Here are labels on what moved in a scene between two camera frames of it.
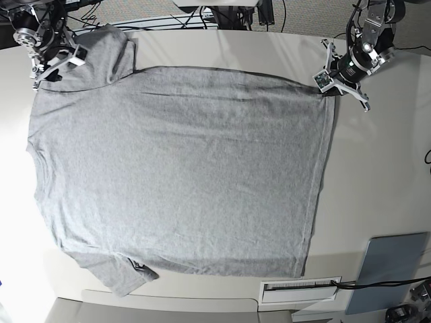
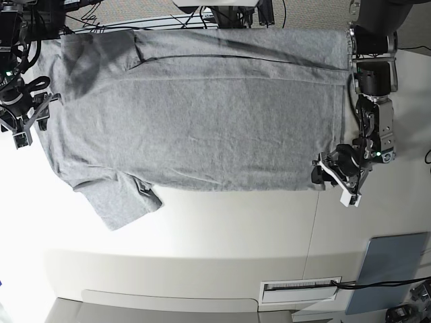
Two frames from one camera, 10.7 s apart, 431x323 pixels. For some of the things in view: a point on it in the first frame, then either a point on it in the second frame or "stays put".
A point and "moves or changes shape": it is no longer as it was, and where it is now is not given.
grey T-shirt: [143, 171] moves or changes shape
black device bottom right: [401, 313] stays put
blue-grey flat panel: [388, 259] stays put
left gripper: [349, 69] to [343, 165]
